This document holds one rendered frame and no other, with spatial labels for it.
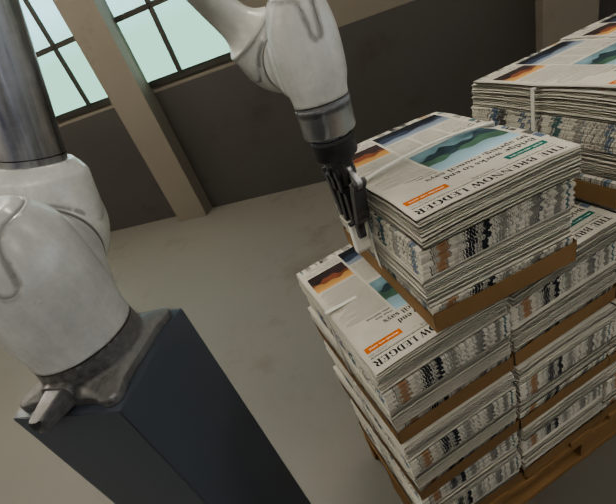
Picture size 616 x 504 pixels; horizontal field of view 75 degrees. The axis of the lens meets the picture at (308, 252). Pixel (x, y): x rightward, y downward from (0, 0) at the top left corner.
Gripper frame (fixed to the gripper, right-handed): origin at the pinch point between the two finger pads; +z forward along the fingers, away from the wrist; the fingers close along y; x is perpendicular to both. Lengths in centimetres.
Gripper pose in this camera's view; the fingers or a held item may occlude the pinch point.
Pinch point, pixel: (359, 234)
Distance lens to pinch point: 77.6
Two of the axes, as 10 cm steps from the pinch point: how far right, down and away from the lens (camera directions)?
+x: -8.7, 4.5, -2.0
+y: -3.9, -3.9, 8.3
